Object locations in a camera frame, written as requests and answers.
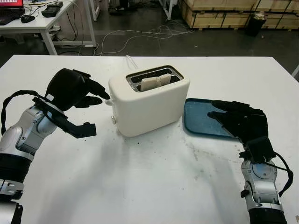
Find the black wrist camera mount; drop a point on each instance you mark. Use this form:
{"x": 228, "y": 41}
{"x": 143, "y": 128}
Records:
{"x": 79, "y": 130}
{"x": 260, "y": 149}

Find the laptop with red screen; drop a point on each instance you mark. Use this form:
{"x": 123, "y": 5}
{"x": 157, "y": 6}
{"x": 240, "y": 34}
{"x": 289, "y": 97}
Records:
{"x": 9, "y": 9}

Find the blue rectangular tray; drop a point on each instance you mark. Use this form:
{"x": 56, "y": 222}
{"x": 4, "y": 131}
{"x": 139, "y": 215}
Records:
{"x": 198, "y": 119}

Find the grey furniture edge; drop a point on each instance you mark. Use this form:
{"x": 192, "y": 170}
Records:
{"x": 296, "y": 73}

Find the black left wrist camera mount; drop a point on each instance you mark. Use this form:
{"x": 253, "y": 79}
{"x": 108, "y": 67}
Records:
{"x": 79, "y": 130}

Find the white office desk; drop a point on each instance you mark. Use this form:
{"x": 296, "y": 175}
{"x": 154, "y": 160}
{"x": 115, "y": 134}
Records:
{"x": 44, "y": 24}

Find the white toaster lever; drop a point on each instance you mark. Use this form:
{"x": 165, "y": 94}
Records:
{"x": 109, "y": 102}

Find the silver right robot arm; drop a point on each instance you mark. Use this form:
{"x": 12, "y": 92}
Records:
{"x": 264, "y": 186}

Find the plywood shipping crate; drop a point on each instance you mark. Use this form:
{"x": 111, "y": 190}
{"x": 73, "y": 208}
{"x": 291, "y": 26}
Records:
{"x": 217, "y": 20}
{"x": 217, "y": 4}
{"x": 282, "y": 12}

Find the white two-slot toaster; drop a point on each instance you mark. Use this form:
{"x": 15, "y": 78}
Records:
{"x": 151, "y": 112}

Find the black handheld controller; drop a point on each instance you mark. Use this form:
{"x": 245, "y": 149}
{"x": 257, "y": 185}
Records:
{"x": 52, "y": 9}

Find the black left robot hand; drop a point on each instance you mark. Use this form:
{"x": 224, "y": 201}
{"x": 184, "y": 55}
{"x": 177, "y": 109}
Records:
{"x": 67, "y": 88}

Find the slice of bread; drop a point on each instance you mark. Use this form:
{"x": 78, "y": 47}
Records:
{"x": 151, "y": 82}

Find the silver toaster knob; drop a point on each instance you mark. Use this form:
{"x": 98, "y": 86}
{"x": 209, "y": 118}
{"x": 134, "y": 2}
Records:
{"x": 114, "y": 119}

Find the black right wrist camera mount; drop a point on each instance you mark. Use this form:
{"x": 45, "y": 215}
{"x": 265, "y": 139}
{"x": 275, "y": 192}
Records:
{"x": 260, "y": 149}

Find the white table leg frame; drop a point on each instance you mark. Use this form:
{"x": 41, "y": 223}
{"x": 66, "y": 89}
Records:
{"x": 95, "y": 10}
{"x": 168, "y": 10}

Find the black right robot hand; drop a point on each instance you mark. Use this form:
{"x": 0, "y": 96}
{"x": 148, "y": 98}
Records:
{"x": 250, "y": 123}

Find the black computer mouse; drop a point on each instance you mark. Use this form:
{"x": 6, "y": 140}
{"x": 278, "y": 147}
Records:
{"x": 28, "y": 19}

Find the black trash bin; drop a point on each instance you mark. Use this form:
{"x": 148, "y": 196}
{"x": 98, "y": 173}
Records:
{"x": 255, "y": 26}

